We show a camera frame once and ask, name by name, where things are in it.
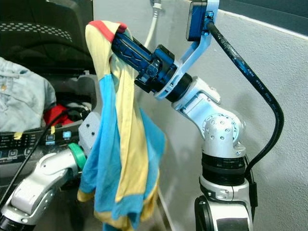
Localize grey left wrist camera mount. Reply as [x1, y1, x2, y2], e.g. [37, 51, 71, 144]
[78, 112, 102, 154]

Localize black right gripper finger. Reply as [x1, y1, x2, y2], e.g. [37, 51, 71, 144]
[111, 33, 158, 75]

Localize red garment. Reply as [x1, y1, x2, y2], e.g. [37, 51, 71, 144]
[43, 103, 77, 127]

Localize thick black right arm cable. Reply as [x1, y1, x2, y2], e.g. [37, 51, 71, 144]
[206, 19, 285, 207]

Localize dark transparent washer lid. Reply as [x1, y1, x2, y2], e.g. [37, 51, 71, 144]
[0, 0, 94, 77]

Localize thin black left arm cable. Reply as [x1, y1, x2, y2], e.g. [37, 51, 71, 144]
[0, 108, 74, 207]

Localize light blue denim jeans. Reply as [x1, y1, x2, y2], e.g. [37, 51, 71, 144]
[0, 58, 56, 133]

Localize grey top-load washing machine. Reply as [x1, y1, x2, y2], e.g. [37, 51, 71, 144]
[0, 0, 102, 193]

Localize white water inlet hose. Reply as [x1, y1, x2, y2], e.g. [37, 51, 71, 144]
[143, 0, 163, 50]

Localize yellow and blue shirt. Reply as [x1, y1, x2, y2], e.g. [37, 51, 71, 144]
[77, 20, 167, 231]

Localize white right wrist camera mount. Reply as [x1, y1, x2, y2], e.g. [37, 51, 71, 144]
[154, 0, 220, 101]

